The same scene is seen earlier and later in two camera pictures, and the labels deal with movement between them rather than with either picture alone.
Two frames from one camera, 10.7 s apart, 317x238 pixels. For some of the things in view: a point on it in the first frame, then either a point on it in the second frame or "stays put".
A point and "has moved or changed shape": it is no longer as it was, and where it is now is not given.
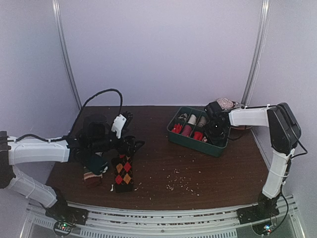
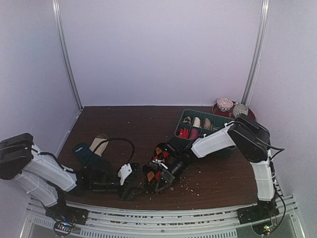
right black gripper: [217, 135] to [167, 175]
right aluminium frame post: [264, 19] stays put
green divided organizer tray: [185, 129] has moved or changed shape
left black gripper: [131, 150] to [127, 194]
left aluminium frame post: [57, 13] stays put
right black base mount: [265, 208] stays put
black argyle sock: [123, 173] has moved or changed shape
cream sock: [192, 119] to [197, 122]
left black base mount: [66, 218] stays put
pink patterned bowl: [225, 103] stays put
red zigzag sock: [177, 128] to [184, 133]
